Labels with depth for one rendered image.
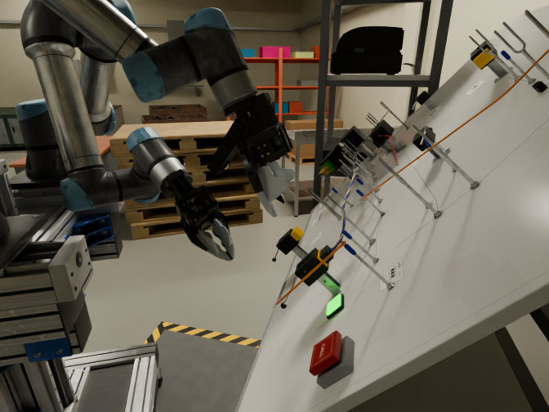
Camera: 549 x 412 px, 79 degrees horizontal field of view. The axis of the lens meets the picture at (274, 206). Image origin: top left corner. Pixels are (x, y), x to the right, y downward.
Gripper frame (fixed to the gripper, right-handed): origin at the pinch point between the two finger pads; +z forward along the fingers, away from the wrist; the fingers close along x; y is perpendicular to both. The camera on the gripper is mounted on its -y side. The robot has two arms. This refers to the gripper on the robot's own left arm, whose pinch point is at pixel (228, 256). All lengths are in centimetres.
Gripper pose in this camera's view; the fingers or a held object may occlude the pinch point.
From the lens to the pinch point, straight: 72.5
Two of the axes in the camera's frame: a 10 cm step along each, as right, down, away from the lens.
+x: 7.7, -5.2, 3.7
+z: 6.3, 7.4, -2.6
